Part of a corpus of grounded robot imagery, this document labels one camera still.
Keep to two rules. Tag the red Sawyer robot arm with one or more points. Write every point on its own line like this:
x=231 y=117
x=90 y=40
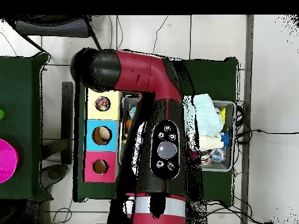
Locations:
x=140 y=72

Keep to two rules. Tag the small green object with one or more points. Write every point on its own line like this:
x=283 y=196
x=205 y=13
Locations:
x=1 y=114

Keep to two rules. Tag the cream waffle cloth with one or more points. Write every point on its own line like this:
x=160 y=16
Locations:
x=210 y=142

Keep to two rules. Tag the colourful spotted cloth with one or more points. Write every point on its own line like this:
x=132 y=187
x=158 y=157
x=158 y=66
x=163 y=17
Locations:
x=102 y=103

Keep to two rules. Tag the globe print ball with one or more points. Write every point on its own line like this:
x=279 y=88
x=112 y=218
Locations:
x=132 y=112

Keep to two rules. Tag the wooden box with three holes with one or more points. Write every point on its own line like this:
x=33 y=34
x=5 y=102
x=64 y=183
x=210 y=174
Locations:
x=109 y=158

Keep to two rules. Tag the black mesh chair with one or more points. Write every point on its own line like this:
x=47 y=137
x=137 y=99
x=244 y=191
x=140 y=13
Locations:
x=53 y=28

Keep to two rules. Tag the mint green waffle cloth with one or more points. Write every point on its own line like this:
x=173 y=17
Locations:
x=208 y=114

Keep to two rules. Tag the dark grey oval base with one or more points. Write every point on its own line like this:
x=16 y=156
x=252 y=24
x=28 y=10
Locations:
x=55 y=173

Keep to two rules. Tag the dark green side tablecloth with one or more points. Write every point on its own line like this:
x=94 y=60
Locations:
x=21 y=93

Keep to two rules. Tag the pink round disc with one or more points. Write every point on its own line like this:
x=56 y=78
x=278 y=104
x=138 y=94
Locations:
x=7 y=161

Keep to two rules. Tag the black upright panel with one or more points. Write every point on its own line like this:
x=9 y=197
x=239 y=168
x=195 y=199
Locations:
x=67 y=105

